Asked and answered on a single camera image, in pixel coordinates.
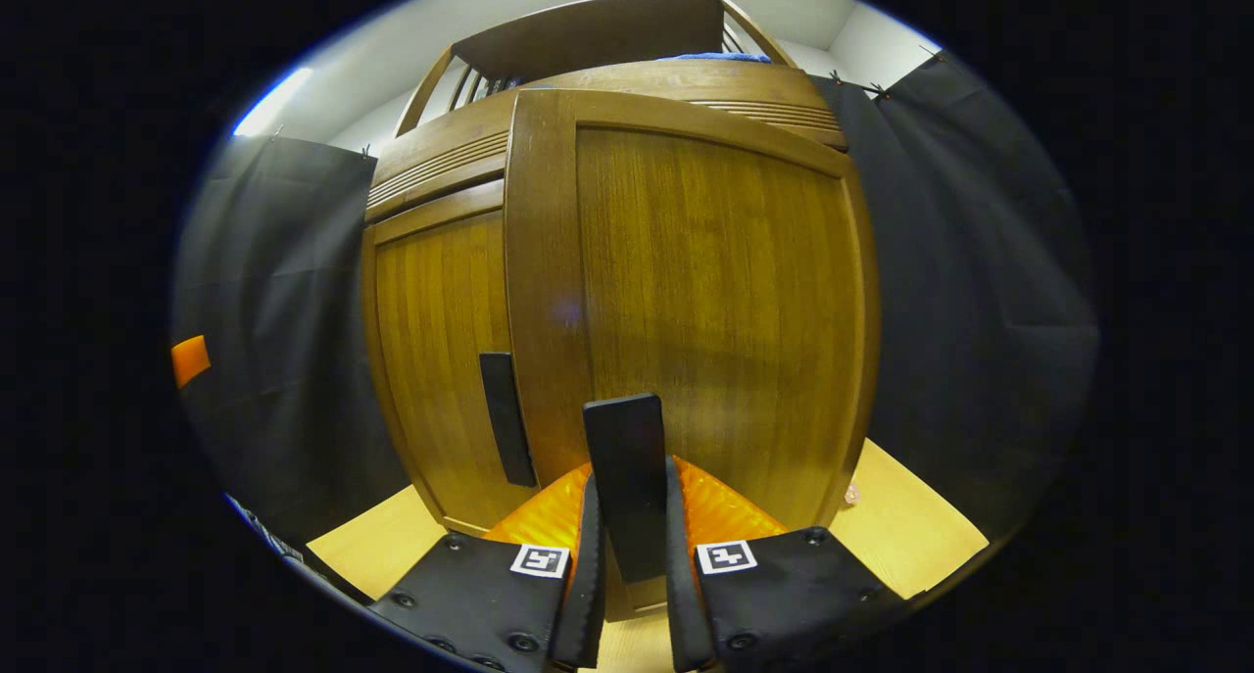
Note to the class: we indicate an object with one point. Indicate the blue towel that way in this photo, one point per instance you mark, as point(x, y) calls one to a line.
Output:
point(715, 57)

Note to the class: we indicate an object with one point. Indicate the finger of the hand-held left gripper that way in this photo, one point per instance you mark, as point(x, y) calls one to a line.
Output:
point(190, 360)

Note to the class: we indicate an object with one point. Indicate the wooden double-door shoe cabinet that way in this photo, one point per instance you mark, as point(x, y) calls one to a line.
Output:
point(588, 36)

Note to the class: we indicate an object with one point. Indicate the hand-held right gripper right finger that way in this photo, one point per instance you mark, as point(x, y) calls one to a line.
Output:
point(681, 604)

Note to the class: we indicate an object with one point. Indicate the wooden cabinet door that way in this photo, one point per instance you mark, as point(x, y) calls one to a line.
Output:
point(715, 311)
point(441, 360)

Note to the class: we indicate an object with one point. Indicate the black backdrop cloth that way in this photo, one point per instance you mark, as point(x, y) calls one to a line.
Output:
point(980, 311)

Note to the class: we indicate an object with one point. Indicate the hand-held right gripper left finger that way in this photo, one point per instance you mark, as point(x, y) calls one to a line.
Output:
point(591, 595)

